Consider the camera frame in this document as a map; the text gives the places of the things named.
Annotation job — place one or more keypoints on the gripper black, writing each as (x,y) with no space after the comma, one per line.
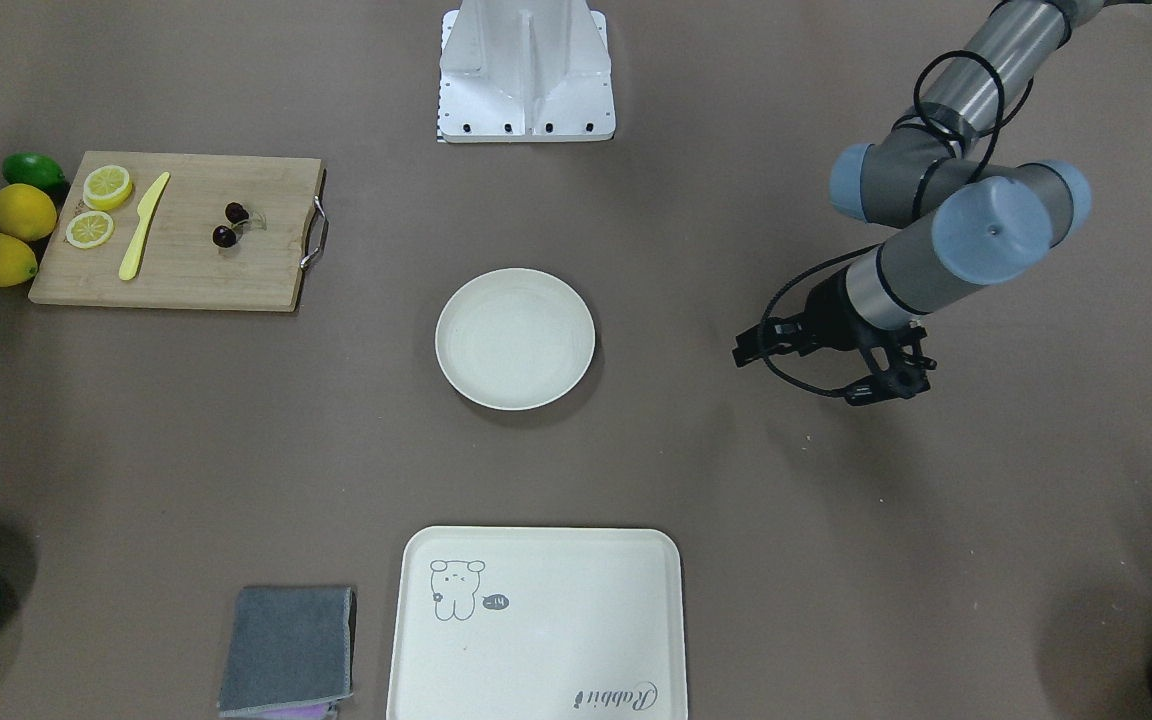
(826,318)

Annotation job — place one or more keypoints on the cream round plate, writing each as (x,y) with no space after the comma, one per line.
(515,339)

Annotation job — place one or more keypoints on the dark red cherry pair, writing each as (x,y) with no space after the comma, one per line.
(240,221)

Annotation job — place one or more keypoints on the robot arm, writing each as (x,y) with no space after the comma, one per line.
(960,223)

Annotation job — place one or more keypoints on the cream rabbit tray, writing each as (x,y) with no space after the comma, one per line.
(539,623)

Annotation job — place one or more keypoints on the grey folded cloth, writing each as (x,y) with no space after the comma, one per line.
(289,654)

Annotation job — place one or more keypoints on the bamboo cutting board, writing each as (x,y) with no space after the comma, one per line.
(181,267)

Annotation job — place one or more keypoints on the yellow plastic knife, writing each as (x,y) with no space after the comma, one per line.
(146,209)

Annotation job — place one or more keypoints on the upper lemon slice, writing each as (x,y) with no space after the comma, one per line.
(107,187)

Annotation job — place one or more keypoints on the lemon slice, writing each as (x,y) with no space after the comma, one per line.
(107,187)
(90,229)

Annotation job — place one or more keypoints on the lower lemon slice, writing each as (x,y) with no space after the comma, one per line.
(90,229)

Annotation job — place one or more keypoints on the upper whole lemon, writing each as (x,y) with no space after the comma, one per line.
(26,213)

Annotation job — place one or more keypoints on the green lime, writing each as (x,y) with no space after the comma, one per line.
(35,169)

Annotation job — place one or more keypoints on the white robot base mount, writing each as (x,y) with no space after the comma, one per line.
(525,72)

